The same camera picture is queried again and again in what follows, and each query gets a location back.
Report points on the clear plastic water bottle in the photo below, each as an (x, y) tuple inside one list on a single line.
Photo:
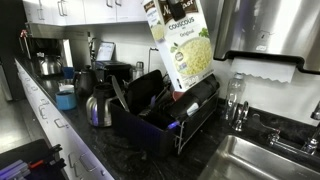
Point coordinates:
[(235, 96)]

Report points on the black red clamp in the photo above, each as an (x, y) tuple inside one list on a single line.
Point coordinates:
[(56, 164), (46, 153)]

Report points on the black pan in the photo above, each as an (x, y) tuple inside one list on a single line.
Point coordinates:
[(143, 91)]

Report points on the black tumbler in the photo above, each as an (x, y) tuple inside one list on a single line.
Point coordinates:
[(196, 96)]

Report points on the steel coffee carafe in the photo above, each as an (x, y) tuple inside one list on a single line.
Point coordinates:
[(100, 106)]

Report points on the white couscous box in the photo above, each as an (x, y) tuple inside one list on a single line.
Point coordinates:
[(186, 50)]

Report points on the white dry erase board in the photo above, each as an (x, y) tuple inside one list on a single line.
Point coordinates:
[(105, 51)]

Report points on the white ceramic mug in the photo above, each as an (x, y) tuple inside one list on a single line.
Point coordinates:
[(66, 88)]

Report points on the steel coffee pot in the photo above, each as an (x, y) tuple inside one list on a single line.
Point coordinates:
[(50, 66)]

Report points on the steel paper towel dispenser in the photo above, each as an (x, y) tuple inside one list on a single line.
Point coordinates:
[(266, 30)]

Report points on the black dish rack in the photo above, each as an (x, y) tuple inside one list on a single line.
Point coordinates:
[(140, 133)]

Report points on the chrome sink faucet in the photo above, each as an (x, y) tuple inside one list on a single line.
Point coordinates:
[(283, 143)]

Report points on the steel sink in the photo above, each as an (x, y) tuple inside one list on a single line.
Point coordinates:
[(253, 163)]

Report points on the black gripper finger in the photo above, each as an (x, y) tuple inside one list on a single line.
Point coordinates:
[(176, 9)]

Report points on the black robot cart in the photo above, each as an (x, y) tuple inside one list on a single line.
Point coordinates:
[(20, 151)]

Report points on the white paper towel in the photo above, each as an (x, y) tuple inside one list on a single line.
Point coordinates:
[(263, 70)]

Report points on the blue ceramic mug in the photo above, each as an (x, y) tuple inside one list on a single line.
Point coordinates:
[(66, 101)]

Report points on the purple lit aluminium bar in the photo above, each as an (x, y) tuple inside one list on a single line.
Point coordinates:
[(13, 170)]

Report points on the dark blue plastic cup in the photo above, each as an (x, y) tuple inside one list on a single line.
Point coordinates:
[(68, 72)]

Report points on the white lower cabinet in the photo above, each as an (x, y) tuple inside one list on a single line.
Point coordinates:
[(50, 133)]

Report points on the small chrome tap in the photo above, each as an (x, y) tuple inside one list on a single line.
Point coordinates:
[(240, 116)]

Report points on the white upper cabinet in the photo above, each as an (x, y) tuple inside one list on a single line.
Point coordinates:
[(93, 11)]

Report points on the steel coffee brewer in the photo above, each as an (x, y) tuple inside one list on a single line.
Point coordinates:
[(50, 40)]

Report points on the white cabinet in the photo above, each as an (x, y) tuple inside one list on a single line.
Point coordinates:
[(93, 11), (50, 133)]

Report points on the black gooseneck kettle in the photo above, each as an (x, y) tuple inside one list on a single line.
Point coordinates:
[(86, 81)]

